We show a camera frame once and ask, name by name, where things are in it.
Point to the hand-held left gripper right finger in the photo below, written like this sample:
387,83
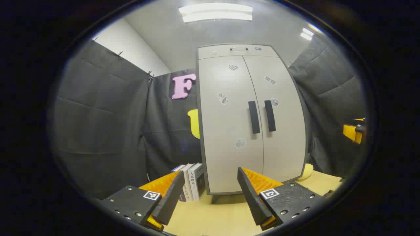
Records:
251,196

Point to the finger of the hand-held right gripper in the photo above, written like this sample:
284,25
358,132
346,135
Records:
352,132

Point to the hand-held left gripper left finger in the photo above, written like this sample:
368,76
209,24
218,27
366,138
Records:
170,200

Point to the grey double-door shoe cabinet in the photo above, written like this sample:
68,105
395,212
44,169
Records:
215,199

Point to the grey cabinet door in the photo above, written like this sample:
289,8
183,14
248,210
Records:
223,157
285,137

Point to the white book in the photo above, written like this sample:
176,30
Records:
194,185

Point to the pale yellow object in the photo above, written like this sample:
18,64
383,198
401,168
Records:
307,172

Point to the black backdrop cloth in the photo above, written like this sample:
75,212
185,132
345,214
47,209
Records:
105,124

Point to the small ceiling light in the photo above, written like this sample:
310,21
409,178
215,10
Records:
306,33

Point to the long ceiling light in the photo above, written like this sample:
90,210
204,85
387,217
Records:
216,13

